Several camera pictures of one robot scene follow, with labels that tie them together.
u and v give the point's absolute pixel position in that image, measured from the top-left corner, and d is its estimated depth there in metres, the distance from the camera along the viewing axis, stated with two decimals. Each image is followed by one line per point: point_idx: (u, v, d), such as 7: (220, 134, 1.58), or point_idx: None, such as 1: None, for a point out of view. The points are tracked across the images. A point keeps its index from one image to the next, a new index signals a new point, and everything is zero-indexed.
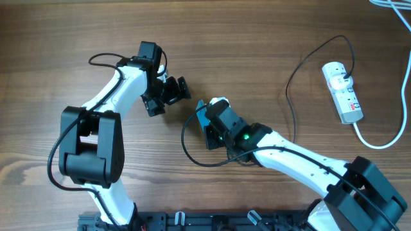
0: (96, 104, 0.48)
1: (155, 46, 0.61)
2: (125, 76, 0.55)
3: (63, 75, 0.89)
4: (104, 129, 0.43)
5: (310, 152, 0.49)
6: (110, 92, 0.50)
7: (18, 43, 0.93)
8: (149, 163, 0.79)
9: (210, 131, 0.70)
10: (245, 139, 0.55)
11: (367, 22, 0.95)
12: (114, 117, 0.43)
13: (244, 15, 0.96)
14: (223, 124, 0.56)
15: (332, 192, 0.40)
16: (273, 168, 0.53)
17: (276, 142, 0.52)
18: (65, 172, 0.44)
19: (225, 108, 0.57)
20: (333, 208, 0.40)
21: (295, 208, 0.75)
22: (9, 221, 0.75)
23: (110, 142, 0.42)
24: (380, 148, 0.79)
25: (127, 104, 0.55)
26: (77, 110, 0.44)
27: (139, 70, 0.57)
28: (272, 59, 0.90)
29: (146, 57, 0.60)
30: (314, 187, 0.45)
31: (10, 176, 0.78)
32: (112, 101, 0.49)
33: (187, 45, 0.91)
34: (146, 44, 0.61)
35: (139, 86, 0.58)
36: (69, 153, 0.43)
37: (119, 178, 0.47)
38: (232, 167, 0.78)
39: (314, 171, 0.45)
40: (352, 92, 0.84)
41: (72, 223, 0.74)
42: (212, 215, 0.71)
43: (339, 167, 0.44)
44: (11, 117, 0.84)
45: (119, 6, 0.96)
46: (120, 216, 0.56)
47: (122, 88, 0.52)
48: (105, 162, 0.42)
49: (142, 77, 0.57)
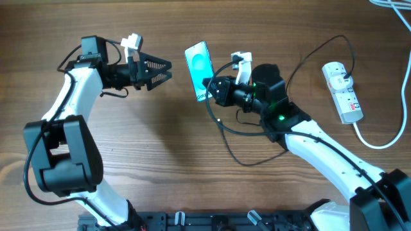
0: (55, 113, 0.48)
1: (96, 38, 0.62)
2: (76, 78, 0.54)
3: (63, 75, 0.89)
4: (72, 133, 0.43)
5: (347, 151, 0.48)
6: (65, 97, 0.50)
7: (18, 43, 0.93)
8: (149, 163, 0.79)
9: (221, 84, 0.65)
10: (280, 120, 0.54)
11: (367, 22, 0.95)
12: (78, 119, 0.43)
13: (244, 15, 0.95)
14: (270, 97, 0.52)
15: (360, 194, 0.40)
16: (299, 154, 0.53)
17: (313, 131, 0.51)
18: (45, 188, 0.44)
19: (279, 83, 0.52)
20: (354, 210, 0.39)
21: (295, 208, 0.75)
22: (9, 221, 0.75)
23: (81, 145, 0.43)
24: (380, 148, 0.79)
25: (88, 104, 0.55)
26: (38, 124, 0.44)
27: (89, 68, 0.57)
28: (272, 59, 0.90)
29: (91, 53, 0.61)
30: (341, 187, 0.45)
31: (10, 176, 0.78)
32: (70, 106, 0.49)
33: (187, 45, 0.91)
34: (86, 40, 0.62)
35: (94, 85, 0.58)
36: (43, 169, 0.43)
37: (102, 179, 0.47)
38: (232, 166, 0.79)
39: (345, 169, 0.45)
40: (352, 92, 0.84)
41: (72, 223, 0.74)
42: (212, 215, 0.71)
43: (374, 172, 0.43)
44: (11, 117, 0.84)
45: (119, 6, 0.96)
46: (117, 216, 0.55)
47: (77, 90, 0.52)
48: (83, 165, 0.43)
49: (94, 76, 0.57)
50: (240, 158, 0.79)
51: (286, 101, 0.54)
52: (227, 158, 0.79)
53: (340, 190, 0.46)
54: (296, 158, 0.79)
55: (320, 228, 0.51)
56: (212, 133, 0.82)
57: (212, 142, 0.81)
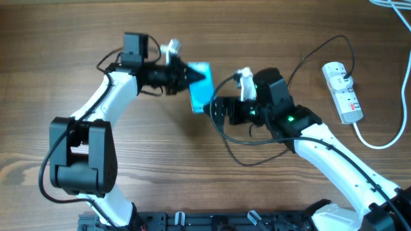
0: (85, 113, 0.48)
1: (139, 37, 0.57)
2: (115, 81, 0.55)
3: (63, 75, 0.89)
4: (96, 138, 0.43)
5: (360, 162, 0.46)
6: (99, 99, 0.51)
7: (18, 43, 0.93)
8: (149, 163, 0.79)
9: (217, 105, 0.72)
10: (289, 120, 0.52)
11: (367, 22, 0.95)
12: (105, 126, 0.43)
13: (244, 15, 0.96)
14: (270, 96, 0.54)
15: (374, 211, 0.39)
16: (308, 160, 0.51)
17: (323, 137, 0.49)
18: (57, 185, 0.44)
19: (279, 81, 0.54)
20: (367, 227, 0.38)
21: (295, 208, 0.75)
22: (9, 221, 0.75)
23: (101, 152, 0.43)
24: (380, 149, 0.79)
25: (119, 110, 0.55)
26: (65, 122, 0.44)
27: (128, 75, 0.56)
28: (272, 59, 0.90)
29: (133, 53, 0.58)
30: (352, 198, 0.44)
31: (10, 176, 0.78)
32: (101, 110, 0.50)
33: (187, 45, 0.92)
34: (130, 38, 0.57)
35: (130, 91, 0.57)
36: (59, 165, 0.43)
37: (112, 187, 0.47)
38: (232, 166, 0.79)
39: (359, 183, 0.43)
40: (352, 92, 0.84)
41: (72, 223, 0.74)
42: (212, 215, 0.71)
43: (388, 188, 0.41)
44: (11, 117, 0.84)
45: (119, 6, 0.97)
46: (119, 219, 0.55)
47: (112, 94, 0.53)
48: (97, 172, 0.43)
49: (131, 83, 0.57)
50: (240, 158, 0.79)
51: (291, 105, 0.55)
52: (227, 159, 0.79)
53: (349, 200, 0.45)
54: (296, 158, 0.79)
55: (321, 228, 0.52)
56: (212, 133, 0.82)
57: (213, 142, 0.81)
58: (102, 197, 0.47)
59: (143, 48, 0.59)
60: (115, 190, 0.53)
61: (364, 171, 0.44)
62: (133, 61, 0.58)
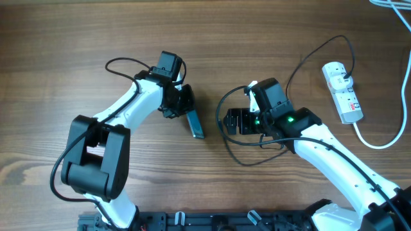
0: (108, 116, 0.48)
1: (175, 58, 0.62)
2: (142, 90, 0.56)
3: (63, 75, 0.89)
4: (112, 144, 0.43)
5: (360, 162, 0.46)
6: (124, 105, 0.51)
7: (18, 43, 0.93)
8: (149, 163, 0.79)
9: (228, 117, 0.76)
10: (288, 121, 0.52)
11: (367, 22, 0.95)
12: (124, 133, 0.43)
13: (244, 15, 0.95)
14: (267, 100, 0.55)
15: (374, 211, 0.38)
16: (308, 160, 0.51)
17: (323, 137, 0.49)
18: (66, 181, 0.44)
19: (274, 85, 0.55)
20: (367, 228, 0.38)
21: (295, 208, 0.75)
22: (9, 221, 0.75)
23: (115, 158, 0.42)
24: (380, 148, 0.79)
25: (141, 118, 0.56)
26: (87, 121, 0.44)
27: (155, 85, 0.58)
28: (272, 59, 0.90)
29: (164, 68, 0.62)
30: (352, 198, 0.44)
31: (10, 176, 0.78)
32: (124, 115, 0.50)
33: (187, 45, 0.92)
34: (167, 56, 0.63)
35: (155, 101, 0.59)
36: (72, 163, 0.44)
37: (120, 193, 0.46)
38: (232, 166, 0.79)
39: (359, 183, 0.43)
40: (352, 92, 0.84)
41: (71, 223, 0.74)
42: (212, 215, 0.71)
43: (389, 188, 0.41)
44: (10, 117, 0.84)
45: (119, 6, 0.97)
46: (120, 221, 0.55)
47: (137, 101, 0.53)
48: (108, 177, 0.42)
49: (158, 94, 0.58)
50: (240, 158, 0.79)
51: (292, 111, 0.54)
52: (227, 158, 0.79)
53: (349, 200, 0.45)
54: (296, 158, 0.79)
55: (320, 228, 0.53)
56: (212, 133, 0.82)
57: (214, 142, 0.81)
58: (106, 201, 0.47)
59: (175, 68, 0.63)
60: (122, 193, 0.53)
61: (363, 171, 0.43)
62: (164, 74, 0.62)
